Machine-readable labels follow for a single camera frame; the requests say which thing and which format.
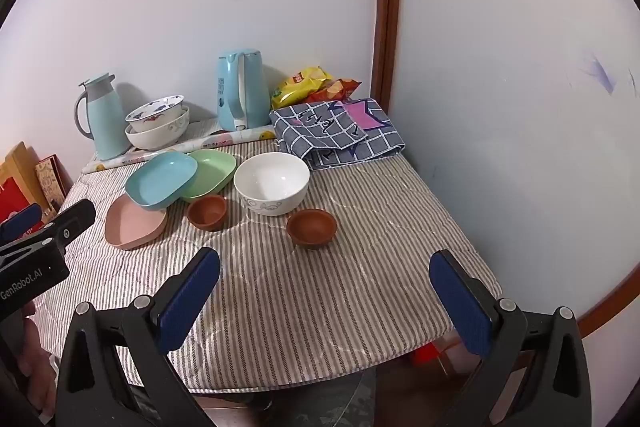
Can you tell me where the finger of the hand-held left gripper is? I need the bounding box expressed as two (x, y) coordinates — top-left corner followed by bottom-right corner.
(0, 202), (44, 242)
(31, 199), (97, 254)

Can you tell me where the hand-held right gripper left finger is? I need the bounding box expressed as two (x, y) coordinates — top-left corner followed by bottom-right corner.
(55, 247), (222, 427)

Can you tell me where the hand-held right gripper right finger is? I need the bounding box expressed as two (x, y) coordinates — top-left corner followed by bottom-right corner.
(429, 249), (593, 427)

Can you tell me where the pink plastic plate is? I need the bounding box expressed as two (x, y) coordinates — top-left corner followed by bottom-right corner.
(104, 195), (169, 251)

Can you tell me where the blue plastic plate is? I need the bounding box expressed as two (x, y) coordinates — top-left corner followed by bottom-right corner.
(124, 151), (200, 212)

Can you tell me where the small brown clay bowl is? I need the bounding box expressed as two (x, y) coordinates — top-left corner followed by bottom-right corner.
(186, 194), (229, 232)
(286, 208), (338, 251)

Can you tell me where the green plastic plate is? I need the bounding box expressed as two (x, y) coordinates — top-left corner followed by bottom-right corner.
(179, 149), (238, 203)

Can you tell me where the white bowl with grey print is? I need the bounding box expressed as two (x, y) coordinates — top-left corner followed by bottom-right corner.
(233, 152), (311, 217)

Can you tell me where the person's left hand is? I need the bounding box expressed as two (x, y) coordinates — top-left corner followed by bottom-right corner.
(15, 302), (58, 419)

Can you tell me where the red box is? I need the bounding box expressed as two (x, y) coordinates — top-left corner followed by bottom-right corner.
(0, 177), (37, 228)

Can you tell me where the brown cardboard box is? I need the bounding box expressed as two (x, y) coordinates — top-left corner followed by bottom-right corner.
(2, 142), (51, 214)

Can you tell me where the red plastic object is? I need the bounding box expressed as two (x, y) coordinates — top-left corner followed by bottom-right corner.
(407, 339), (452, 366)

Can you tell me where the fruit printed table mat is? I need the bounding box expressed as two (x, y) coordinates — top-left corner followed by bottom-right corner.
(81, 117), (279, 176)

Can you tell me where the light blue thermos jug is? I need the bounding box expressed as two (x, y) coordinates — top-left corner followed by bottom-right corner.
(74, 73), (132, 160)

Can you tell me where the large white ceramic bowl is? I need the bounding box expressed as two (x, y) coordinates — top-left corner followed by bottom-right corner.
(125, 106), (191, 152)

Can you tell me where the blue red patterned bowl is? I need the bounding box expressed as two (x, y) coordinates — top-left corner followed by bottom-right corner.
(125, 95), (186, 134)

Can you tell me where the striped grey blanket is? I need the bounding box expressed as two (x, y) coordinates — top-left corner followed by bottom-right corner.
(32, 137), (504, 394)

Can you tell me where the brown wooden baseboard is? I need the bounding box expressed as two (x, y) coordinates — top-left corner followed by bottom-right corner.
(575, 264), (640, 339)

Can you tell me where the blue tissue box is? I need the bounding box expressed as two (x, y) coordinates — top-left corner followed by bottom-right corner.
(216, 48), (272, 133)

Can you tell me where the blue checked cloth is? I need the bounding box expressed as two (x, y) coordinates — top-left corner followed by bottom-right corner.
(270, 97), (405, 172)

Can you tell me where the yellow chip bag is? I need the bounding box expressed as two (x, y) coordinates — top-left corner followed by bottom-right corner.
(270, 66), (334, 110)

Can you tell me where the red chip bag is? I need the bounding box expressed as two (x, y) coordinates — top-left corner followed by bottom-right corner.
(305, 78), (362, 104)

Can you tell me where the brown wooden door frame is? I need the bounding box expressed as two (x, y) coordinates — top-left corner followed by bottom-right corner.
(370, 0), (403, 114)

